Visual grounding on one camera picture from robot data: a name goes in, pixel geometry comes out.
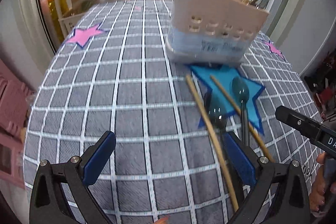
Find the pink plastic stool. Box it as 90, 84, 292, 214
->
1, 62, 32, 189

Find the dark translucent plastic spoon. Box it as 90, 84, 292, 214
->
232, 76, 249, 146
248, 0, 269, 9
207, 97, 245, 204

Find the person's right hand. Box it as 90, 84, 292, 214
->
309, 152, 327, 212

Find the beige utensil holder caddy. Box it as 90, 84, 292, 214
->
165, 0, 269, 66

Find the grey checked tablecloth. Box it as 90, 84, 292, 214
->
23, 0, 324, 224

